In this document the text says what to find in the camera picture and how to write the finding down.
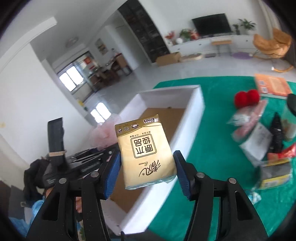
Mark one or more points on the red yarn ball right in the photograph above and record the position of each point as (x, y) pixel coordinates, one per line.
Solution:
(253, 97)

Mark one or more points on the red yarn ball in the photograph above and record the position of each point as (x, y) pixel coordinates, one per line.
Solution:
(253, 97)
(241, 99)

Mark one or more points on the red flower vase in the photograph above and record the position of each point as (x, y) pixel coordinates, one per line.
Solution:
(170, 38)

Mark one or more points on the small wooden stool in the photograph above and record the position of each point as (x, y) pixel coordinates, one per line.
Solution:
(220, 43)

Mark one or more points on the white tv cabinet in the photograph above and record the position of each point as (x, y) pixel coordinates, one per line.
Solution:
(240, 43)

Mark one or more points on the clear plastic jar black lid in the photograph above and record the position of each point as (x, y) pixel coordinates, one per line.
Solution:
(288, 118)

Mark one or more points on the pink mask bag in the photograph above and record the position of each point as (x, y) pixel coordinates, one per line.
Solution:
(245, 119)

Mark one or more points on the pink plastic bag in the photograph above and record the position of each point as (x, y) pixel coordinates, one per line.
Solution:
(104, 134)

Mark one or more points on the dark bookshelf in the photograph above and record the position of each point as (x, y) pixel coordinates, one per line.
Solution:
(144, 29)

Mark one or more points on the orange lounge chair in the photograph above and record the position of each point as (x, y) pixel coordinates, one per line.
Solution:
(275, 48)

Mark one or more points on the white storage box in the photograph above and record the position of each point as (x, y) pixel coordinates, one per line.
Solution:
(180, 110)

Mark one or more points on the red yarn ball left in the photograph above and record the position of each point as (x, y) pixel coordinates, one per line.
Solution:
(241, 99)

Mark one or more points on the orange book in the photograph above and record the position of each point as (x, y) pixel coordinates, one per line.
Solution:
(270, 86)

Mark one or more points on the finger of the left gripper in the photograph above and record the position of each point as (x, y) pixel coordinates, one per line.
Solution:
(55, 142)

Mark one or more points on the black television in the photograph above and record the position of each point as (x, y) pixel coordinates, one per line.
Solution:
(212, 25)

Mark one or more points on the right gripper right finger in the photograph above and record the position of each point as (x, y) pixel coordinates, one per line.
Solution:
(238, 219)

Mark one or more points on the purple round mat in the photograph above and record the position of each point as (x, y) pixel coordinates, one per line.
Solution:
(242, 55)

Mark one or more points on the cardboard box on floor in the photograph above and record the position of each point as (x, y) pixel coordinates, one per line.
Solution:
(168, 59)

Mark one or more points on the gold tissue pack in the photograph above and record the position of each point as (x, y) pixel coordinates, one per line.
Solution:
(146, 155)

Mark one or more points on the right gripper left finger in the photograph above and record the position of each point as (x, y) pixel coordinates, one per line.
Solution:
(56, 217)

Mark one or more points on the white mask package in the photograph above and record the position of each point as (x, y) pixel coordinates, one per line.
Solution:
(257, 144)

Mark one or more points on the yellow black package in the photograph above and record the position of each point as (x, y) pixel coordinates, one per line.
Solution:
(275, 173)

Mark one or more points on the red snack packet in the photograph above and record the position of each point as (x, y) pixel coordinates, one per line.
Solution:
(289, 152)

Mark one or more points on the potted green plant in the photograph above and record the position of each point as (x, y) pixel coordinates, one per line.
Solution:
(248, 26)

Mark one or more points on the black beaded pouch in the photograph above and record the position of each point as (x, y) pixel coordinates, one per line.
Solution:
(275, 129)

